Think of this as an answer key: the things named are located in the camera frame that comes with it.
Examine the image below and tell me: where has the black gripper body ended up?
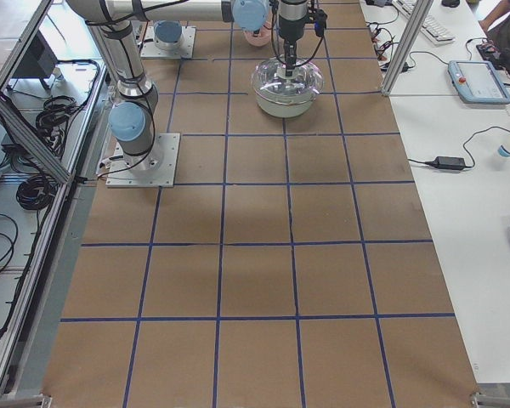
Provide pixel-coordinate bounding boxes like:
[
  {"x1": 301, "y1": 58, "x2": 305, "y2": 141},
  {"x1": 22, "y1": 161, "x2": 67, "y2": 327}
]
[{"x1": 284, "y1": 39, "x2": 297, "y2": 60}]

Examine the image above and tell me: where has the glass pot lid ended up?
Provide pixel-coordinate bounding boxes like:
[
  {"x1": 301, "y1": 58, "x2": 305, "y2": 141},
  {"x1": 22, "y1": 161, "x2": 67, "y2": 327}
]
[{"x1": 251, "y1": 58, "x2": 324, "y2": 105}]

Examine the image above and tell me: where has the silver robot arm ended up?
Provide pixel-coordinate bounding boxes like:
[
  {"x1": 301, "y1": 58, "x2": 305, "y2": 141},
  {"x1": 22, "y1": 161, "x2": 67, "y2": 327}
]
[
  {"x1": 69, "y1": 0, "x2": 327, "y2": 118},
  {"x1": 154, "y1": 20, "x2": 183, "y2": 51}
]

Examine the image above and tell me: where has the pink bowl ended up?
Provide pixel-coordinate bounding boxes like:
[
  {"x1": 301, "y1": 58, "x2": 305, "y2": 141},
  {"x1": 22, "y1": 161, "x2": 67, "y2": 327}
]
[{"x1": 243, "y1": 27, "x2": 271, "y2": 48}]

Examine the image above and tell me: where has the white keyboard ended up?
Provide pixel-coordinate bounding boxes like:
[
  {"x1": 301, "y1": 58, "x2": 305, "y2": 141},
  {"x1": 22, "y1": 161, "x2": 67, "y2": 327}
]
[{"x1": 392, "y1": 0, "x2": 456, "y2": 46}]

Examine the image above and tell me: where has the black power adapter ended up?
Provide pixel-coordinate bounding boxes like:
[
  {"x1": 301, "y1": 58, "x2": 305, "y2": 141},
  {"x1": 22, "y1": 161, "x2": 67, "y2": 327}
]
[{"x1": 425, "y1": 156, "x2": 468, "y2": 171}]

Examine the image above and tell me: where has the blue teach pendant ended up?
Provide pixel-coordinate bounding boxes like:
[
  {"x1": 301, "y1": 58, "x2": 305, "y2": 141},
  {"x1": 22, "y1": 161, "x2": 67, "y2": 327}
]
[{"x1": 447, "y1": 60, "x2": 510, "y2": 105}]

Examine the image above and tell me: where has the paper cup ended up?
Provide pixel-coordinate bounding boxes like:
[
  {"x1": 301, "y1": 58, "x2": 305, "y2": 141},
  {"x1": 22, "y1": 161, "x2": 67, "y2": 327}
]
[{"x1": 492, "y1": 136, "x2": 510, "y2": 171}]

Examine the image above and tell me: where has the aluminium diagonal strut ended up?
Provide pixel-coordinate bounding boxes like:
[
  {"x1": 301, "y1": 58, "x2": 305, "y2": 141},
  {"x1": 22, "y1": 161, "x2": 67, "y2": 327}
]
[{"x1": 0, "y1": 90, "x2": 73, "y2": 184}]

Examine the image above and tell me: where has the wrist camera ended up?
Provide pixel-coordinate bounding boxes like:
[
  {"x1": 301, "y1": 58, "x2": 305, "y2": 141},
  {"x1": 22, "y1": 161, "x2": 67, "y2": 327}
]
[{"x1": 309, "y1": 8, "x2": 327, "y2": 38}]

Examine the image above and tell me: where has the aluminium frame post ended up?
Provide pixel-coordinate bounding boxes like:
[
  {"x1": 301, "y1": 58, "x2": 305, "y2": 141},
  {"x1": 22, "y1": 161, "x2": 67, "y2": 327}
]
[{"x1": 381, "y1": 0, "x2": 432, "y2": 96}]

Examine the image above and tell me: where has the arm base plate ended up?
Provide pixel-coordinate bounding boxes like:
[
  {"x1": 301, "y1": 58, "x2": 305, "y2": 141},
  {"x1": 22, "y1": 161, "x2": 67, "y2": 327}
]
[
  {"x1": 140, "y1": 26, "x2": 196, "y2": 60},
  {"x1": 105, "y1": 133, "x2": 180, "y2": 188}
]

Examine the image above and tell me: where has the coiled black cable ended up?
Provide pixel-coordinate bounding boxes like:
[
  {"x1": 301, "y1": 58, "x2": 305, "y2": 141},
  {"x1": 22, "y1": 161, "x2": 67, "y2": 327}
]
[{"x1": 15, "y1": 173, "x2": 57, "y2": 212}]

